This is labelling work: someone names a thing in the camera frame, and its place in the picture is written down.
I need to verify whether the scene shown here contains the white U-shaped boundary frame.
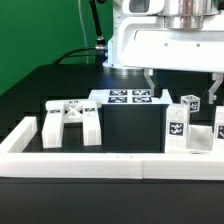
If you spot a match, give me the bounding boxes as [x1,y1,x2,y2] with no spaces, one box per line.
[0,117,224,180]

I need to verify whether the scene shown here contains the white marker sheet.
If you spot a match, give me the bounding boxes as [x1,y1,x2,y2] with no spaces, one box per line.
[89,89,172,104]

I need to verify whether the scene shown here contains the small white marker cube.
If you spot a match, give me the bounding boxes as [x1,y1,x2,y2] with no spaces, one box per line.
[181,95,200,113]

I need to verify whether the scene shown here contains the black cable bundle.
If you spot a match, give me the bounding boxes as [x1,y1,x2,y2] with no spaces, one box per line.
[52,0,108,65]

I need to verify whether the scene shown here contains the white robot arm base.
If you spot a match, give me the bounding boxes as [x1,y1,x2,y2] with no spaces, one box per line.
[103,0,129,73]

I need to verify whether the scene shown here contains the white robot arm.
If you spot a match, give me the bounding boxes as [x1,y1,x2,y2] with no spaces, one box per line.
[107,0,224,103]

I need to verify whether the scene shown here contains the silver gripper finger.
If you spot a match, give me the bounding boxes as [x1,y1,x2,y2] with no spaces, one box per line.
[144,69,161,98]
[208,73,224,104]

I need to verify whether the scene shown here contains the white chair seat piece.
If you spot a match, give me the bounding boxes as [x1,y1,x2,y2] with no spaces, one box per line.
[164,124,216,155]

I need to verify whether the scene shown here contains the grey thin cable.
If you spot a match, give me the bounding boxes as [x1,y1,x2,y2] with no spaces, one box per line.
[77,0,90,65]

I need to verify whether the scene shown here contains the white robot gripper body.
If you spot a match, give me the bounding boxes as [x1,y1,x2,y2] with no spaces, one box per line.
[108,0,224,74]

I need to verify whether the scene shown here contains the white chair back piece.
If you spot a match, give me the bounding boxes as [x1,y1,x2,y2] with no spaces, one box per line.
[42,99,102,148]

